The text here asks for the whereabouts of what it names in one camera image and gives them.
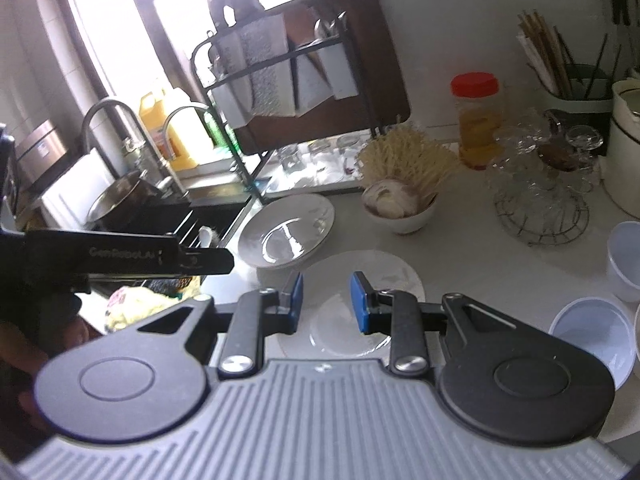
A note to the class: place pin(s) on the black dish rack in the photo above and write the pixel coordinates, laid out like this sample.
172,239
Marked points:
235,78

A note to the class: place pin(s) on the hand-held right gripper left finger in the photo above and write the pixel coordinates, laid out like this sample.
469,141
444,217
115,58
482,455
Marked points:
296,296

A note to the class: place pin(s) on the yellow cloth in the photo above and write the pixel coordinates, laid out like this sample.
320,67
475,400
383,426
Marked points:
130,310

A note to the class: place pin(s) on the white cutting board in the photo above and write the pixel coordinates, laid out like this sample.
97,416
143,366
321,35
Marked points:
75,185

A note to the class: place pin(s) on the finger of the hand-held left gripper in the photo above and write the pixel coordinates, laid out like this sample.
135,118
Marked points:
210,261

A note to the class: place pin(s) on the steel pot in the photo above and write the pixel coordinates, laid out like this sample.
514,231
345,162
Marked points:
120,200

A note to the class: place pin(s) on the drip tray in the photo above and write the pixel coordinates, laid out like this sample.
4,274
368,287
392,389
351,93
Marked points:
320,180

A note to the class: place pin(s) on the stack of glass cups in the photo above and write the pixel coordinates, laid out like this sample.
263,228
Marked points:
525,170

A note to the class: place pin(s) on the white electric pot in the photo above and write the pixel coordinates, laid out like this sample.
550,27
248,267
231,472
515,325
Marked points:
625,160

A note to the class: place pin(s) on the green bottle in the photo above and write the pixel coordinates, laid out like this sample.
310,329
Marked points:
220,132

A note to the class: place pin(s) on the deep white plate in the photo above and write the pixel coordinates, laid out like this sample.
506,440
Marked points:
285,230

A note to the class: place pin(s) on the short steel faucet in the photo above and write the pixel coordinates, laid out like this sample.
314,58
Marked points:
187,106

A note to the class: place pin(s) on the red lidded plastic jar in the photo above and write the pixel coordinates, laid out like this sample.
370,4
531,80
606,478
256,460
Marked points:
477,125

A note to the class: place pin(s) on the bundle of wooden chopsticks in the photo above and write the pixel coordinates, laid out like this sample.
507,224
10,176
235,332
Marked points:
545,55

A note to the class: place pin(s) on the black sink rack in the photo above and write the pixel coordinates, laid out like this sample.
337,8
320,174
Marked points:
220,215

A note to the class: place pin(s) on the steel ladle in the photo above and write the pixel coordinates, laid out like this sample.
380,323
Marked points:
325,27

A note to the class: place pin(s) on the white dish cloth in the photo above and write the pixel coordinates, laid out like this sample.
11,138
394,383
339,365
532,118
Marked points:
315,80

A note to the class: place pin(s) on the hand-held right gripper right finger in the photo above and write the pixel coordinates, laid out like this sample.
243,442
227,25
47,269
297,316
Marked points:
360,305

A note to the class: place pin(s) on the brown round lid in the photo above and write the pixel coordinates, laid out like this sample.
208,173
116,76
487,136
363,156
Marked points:
560,157

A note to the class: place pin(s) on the bundle of dried noodles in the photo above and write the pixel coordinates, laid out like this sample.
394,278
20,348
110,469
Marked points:
405,160

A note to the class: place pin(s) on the small white ceramic bowl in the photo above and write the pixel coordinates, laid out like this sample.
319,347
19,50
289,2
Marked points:
405,222

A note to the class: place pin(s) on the yellow detergent bottle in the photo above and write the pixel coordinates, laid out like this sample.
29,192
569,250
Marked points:
185,135

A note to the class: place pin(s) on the brown cutting board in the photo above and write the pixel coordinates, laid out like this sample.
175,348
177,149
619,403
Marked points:
370,60

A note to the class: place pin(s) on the small glass cup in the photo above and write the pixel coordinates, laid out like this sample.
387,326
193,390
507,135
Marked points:
347,147
290,157
319,152

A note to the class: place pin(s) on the patterned dish cloth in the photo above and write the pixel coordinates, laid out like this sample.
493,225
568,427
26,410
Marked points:
265,60

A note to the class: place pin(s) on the garlic bulb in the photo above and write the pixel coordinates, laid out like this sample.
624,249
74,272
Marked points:
390,197

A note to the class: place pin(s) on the metallic kitchen appliance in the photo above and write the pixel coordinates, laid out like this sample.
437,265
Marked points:
42,150

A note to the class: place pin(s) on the tall steel faucet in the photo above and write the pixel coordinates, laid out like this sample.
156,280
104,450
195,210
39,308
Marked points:
112,102

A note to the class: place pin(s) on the person's left hand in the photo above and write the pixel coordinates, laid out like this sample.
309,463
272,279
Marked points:
17,365

